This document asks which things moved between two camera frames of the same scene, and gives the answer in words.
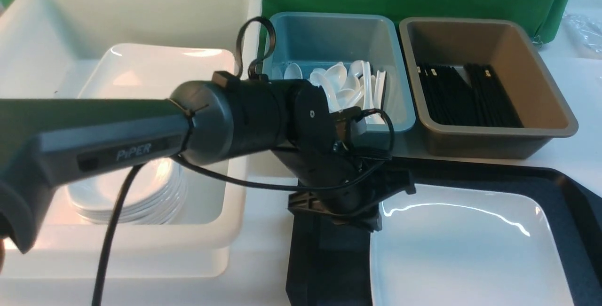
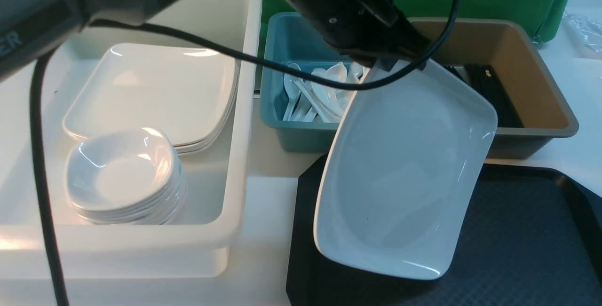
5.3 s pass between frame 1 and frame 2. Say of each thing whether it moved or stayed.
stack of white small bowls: stayed
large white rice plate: moved
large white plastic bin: stayed
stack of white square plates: stayed
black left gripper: moved
